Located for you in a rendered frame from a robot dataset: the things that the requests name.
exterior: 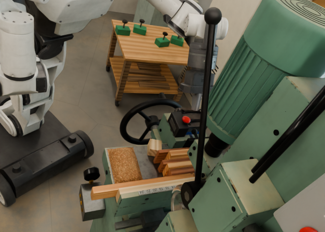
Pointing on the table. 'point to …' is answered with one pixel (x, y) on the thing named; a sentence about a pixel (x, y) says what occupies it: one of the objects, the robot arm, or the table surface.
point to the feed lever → (211, 20)
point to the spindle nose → (215, 146)
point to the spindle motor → (267, 60)
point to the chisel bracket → (210, 164)
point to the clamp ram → (189, 141)
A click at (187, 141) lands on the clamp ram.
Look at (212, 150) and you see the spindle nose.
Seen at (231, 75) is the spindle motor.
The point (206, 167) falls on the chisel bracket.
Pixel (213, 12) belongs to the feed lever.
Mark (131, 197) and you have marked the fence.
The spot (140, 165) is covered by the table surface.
